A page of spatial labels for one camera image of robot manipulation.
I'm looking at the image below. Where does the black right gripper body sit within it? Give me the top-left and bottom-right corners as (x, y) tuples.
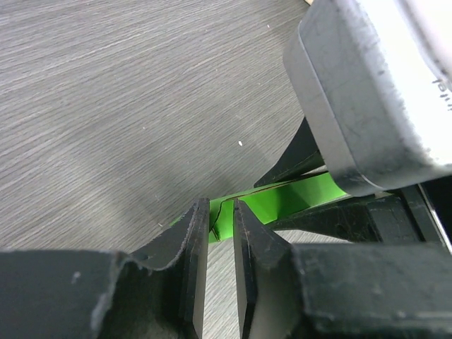
(367, 179), (451, 252)

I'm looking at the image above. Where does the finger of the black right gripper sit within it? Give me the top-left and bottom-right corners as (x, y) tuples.
(270, 196), (403, 244)
(254, 118), (325, 188)

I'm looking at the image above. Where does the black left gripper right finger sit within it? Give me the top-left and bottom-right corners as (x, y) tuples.
(233, 201), (451, 338)

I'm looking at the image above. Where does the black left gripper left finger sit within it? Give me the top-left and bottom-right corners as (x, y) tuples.
(1, 198), (210, 338)

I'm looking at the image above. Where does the green paper box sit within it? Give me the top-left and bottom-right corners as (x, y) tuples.
(168, 171), (349, 244)

